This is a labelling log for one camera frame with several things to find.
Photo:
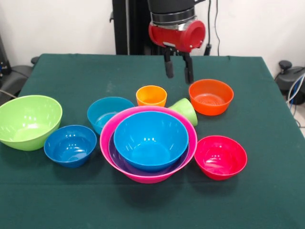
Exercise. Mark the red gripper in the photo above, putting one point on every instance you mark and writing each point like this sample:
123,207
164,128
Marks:
176,37

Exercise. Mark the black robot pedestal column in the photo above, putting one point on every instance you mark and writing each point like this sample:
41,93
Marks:
133,23

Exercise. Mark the large green bowl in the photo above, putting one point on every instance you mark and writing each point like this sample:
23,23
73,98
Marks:
28,124

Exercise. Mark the green cup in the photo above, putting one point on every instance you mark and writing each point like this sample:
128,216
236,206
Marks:
188,112

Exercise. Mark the translucent blue ribbed bowl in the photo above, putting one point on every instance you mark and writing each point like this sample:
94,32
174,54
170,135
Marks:
100,114

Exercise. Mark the small crimson bowl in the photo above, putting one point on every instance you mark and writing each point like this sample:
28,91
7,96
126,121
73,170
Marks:
219,157

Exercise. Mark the black equipment rack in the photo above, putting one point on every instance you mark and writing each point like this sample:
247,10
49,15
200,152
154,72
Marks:
3,62

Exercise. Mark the purple bowl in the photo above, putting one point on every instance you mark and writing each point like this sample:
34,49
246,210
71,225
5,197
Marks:
119,162

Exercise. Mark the large pink bowl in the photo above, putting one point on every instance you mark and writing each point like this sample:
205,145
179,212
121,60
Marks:
147,179

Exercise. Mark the dark green table cloth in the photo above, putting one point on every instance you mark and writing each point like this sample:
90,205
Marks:
166,205

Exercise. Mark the large light blue bowl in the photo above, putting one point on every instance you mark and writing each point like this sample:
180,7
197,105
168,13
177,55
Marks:
150,143

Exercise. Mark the small dark blue bowl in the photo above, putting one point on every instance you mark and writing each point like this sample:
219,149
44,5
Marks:
69,148

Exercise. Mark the orange cup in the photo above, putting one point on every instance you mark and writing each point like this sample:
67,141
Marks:
151,95

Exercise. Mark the orange bowl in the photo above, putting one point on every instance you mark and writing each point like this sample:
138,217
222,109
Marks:
209,107

